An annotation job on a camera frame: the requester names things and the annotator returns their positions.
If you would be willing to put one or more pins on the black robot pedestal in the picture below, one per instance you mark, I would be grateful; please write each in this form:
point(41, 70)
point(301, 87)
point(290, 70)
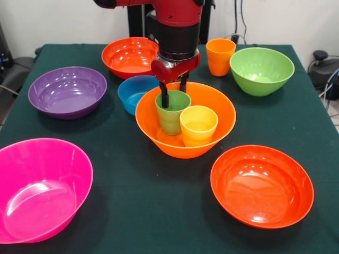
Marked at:
point(136, 21)

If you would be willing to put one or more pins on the pink plastic bowl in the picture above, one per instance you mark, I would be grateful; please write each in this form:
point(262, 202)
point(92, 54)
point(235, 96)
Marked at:
point(39, 180)

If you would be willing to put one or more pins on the red plastic bowl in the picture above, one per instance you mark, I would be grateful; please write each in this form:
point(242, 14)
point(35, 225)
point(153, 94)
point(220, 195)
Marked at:
point(259, 190)
point(127, 58)

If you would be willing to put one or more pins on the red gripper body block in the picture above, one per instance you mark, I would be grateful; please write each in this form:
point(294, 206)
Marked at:
point(174, 70)

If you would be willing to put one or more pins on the orange plastic bowl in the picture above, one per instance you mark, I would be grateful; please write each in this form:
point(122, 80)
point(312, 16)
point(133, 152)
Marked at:
point(222, 111)

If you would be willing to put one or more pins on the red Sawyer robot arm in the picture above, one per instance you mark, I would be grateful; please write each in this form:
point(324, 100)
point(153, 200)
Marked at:
point(180, 16)

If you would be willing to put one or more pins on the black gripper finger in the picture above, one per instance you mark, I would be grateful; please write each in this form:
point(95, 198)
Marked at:
point(183, 84)
point(164, 98)

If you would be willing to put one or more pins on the orange plastic cup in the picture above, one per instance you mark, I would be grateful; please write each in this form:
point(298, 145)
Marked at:
point(219, 58)

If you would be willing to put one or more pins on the blue plastic bowl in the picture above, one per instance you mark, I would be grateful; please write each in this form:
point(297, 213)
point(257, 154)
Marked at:
point(129, 92)

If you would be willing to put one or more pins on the green plastic bowl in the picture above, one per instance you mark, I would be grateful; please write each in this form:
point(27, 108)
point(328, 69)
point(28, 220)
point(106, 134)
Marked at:
point(262, 68)

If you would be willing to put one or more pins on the green plastic cup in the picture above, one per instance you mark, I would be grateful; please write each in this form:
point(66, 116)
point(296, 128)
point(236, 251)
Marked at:
point(170, 121)

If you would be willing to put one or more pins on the black computer tower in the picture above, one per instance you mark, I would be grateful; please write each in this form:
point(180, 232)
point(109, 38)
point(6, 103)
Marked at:
point(4, 45)

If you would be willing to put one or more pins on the purple plastic bowl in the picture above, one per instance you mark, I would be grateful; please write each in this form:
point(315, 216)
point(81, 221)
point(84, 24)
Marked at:
point(66, 90)

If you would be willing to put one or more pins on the dark green table cloth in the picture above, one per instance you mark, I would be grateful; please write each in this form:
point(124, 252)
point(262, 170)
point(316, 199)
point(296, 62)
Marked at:
point(265, 127)

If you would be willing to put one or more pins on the yellow plastic cup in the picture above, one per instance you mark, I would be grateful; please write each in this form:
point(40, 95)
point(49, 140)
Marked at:
point(198, 135)

